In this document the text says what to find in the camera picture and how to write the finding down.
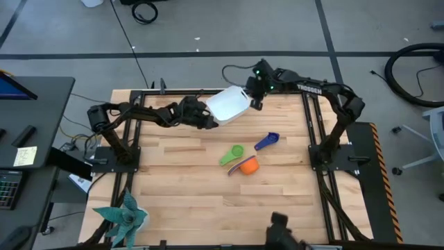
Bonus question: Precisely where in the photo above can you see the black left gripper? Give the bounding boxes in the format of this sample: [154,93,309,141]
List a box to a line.
[172,96,219,131]

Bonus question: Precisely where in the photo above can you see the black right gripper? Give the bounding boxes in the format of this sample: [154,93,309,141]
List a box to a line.
[245,59,279,111]

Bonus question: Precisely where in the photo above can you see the white plastic basket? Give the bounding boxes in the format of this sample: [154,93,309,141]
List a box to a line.
[205,85,253,126]

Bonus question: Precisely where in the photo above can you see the dark blue measuring cup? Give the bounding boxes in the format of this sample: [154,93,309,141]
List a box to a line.
[253,131,280,151]

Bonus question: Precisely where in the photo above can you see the green measuring cup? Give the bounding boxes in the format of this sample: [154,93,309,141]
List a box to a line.
[218,144,246,167]

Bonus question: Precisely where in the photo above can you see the teal measuring cup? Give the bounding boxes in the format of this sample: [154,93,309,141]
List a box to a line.
[227,157,255,174]

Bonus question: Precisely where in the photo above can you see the orange measuring cup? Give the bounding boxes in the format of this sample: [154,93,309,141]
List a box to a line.
[238,156,260,176]

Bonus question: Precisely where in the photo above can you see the white plant pot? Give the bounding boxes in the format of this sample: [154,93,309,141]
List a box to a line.
[137,207,151,232]

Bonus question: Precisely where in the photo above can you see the teal artificial plant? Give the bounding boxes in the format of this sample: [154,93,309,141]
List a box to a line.
[92,187,149,249]

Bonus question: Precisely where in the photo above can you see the white paper booklet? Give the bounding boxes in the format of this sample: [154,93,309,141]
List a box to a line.
[67,172,93,194]

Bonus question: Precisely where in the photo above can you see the black flat panel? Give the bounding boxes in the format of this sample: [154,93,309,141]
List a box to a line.
[46,146,94,181]

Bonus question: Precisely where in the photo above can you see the black platform hazard stripe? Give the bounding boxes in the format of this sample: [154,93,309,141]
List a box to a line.
[343,120,405,244]

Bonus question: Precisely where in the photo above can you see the black desk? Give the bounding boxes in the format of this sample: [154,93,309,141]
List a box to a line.
[0,76,76,171]
[0,165,60,250]

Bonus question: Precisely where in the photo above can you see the grey office chair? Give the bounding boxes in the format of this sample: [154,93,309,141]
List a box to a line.
[391,106,444,176]

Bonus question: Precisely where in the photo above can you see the black bar on desk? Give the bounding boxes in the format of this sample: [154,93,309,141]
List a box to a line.
[10,124,37,149]

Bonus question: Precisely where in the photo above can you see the yellow sticky note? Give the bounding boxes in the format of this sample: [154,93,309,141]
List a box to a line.
[12,146,38,167]

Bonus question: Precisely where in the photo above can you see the black lower desk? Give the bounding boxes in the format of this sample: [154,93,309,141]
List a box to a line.
[0,165,60,250]

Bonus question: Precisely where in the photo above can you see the laptop screen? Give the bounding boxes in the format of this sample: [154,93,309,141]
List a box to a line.
[0,71,38,101]

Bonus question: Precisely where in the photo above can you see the backlit keyboard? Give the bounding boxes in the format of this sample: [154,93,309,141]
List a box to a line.
[0,169,22,211]

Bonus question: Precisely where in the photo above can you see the black computer mouse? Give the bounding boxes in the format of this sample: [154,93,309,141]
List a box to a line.
[0,225,33,250]

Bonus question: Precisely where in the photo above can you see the black metal table frame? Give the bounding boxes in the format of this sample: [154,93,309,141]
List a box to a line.
[81,88,372,250]

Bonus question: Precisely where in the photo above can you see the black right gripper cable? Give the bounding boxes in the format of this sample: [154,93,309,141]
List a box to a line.
[221,64,259,88]

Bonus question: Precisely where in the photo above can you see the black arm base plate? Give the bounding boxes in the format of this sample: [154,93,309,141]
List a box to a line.
[308,144,370,172]
[90,145,142,174]

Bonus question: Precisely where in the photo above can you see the long black floor cable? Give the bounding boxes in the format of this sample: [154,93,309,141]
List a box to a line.
[109,0,151,90]

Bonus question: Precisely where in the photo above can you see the thin black floor cable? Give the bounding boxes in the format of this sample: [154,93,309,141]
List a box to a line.
[70,92,110,104]

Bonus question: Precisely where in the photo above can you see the coiled black cable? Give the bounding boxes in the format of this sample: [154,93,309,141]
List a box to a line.
[130,1,160,26]

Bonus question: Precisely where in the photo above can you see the black cable with plug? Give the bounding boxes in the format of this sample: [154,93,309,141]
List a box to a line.
[369,69,389,85]

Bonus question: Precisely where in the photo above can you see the thick black hose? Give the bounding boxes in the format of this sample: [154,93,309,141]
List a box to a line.
[384,42,444,108]

